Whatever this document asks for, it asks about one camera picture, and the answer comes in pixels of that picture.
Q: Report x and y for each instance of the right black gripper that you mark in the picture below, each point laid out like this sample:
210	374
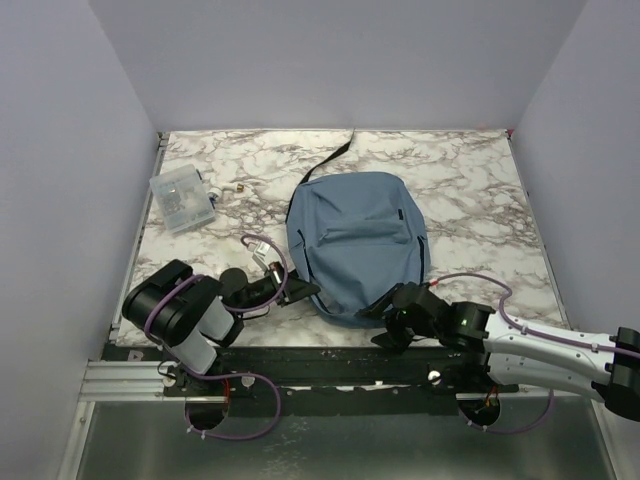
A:
394	339

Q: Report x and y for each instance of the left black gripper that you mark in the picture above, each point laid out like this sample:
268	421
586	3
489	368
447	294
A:
295	288

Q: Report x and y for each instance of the blue student backpack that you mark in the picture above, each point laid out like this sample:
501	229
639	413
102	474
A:
355	236

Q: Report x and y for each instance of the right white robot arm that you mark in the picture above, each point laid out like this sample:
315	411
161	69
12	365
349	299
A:
511	351

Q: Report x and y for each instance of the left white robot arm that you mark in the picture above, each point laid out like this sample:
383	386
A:
188	315

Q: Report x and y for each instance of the white plastic fitting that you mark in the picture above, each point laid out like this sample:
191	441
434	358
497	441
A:
217	192

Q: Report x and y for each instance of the clear plastic storage box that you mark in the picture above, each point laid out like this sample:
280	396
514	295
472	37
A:
182	199

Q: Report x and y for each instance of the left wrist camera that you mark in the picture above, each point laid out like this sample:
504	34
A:
263	254

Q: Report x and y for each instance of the aluminium mounting rail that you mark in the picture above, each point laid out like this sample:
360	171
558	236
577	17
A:
434	371

